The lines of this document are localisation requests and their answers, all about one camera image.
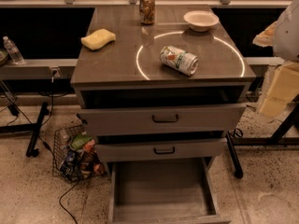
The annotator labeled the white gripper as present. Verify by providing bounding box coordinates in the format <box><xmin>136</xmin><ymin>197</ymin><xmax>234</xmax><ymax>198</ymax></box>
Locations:
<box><xmin>253</xmin><ymin>0</ymin><xmax>299</xmax><ymax>118</ymax></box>

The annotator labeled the green white 7up can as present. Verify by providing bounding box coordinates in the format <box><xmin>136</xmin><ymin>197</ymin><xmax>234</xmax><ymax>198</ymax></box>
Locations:
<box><xmin>160</xmin><ymin>46</ymin><xmax>198</xmax><ymax>76</ymax></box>

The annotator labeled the grey top drawer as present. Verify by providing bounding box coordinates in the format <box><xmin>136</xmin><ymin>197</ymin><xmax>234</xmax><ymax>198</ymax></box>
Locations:
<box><xmin>79</xmin><ymin>104</ymin><xmax>245</xmax><ymax>136</ymax></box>

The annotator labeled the grey drawer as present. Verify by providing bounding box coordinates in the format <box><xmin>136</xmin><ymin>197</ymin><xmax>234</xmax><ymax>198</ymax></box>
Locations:
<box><xmin>79</xmin><ymin>104</ymin><xmax>245</xmax><ymax>136</ymax></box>
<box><xmin>108</xmin><ymin>158</ymin><xmax>230</xmax><ymax>224</ymax></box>
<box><xmin>97</xmin><ymin>138</ymin><xmax>226</xmax><ymax>162</ymax></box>

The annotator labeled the grey middle drawer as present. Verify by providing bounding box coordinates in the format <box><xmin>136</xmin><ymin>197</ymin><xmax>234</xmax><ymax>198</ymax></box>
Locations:
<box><xmin>97</xmin><ymin>138</ymin><xmax>226</xmax><ymax>162</ymax></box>

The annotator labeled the grey drawer cabinet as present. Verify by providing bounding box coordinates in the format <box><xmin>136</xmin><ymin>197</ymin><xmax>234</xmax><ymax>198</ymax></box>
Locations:
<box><xmin>70</xmin><ymin>5</ymin><xmax>257</xmax><ymax>224</ymax></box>

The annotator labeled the brown patterned drink can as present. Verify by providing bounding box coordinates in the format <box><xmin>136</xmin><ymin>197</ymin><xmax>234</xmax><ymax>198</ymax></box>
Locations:
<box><xmin>139</xmin><ymin>0</ymin><xmax>155</xmax><ymax>25</ymax></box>

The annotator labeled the grey bottom drawer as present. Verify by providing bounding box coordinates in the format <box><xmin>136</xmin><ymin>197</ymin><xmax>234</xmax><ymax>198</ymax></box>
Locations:
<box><xmin>108</xmin><ymin>158</ymin><xmax>230</xmax><ymax>224</ymax></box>

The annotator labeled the black table leg right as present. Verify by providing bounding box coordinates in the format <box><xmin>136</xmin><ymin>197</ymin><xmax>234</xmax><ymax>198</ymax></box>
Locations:
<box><xmin>226</xmin><ymin>103</ymin><xmax>299</xmax><ymax>178</ymax></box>

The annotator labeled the black table leg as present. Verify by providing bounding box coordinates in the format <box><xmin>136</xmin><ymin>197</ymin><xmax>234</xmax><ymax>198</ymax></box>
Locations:
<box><xmin>0</xmin><ymin>102</ymin><xmax>49</xmax><ymax>157</ymax></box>
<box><xmin>226</xmin><ymin>103</ymin><xmax>299</xmax><ymax>178</ymax></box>

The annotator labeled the white bowl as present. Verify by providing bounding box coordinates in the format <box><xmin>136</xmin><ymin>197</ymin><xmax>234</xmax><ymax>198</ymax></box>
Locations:
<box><xmin>184</xmin><ymin>10</ymin><xmax>219</xmax><ymax>32</ymax></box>

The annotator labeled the yellow sponge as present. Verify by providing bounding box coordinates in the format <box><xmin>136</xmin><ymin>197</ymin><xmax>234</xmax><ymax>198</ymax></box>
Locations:
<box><xmin>81</xmin><ymin>29</ymin><xmax>116</xmax><ymax>50</ymax></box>

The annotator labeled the red snack packet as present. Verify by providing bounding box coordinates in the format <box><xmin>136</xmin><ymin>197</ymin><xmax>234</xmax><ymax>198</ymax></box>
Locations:
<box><xmin>83</xmin><ymin>140</ymin><xmax>95</xmax><ymax>154</ymax></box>

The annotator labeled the green snack bag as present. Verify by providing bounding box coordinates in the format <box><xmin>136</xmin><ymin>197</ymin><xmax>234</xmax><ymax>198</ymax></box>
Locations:
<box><xmin>69</xmin><ymin>133</ymin><xmax>93</xmax><ymax>150</ymax></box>

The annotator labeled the black table leg left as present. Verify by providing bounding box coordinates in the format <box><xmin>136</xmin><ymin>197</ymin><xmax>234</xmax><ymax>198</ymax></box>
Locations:
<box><xmin>0</xmin><ymin>102</ymin><xmax>49</xmax><ymax>157</ymax></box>

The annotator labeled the clear plastic water bottle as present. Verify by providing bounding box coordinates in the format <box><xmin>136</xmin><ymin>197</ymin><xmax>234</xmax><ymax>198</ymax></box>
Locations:
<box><xmin>3</xmin><ymin>36</ymin><xmax>25</xmax><ymax>64</ymax></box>

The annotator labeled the wire basket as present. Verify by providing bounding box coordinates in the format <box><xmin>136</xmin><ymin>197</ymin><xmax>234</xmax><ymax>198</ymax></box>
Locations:
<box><xmin>53</xmin><ymin>125</ymin><xmax>106</xmax><ymax>183</ymax></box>

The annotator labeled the black floor cable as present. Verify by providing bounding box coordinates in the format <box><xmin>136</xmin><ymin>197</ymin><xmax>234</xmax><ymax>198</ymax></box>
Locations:
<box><xmin>36</xmin><ymin>133</ymin><xmax>82</xmax><ymax>224</ymax></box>

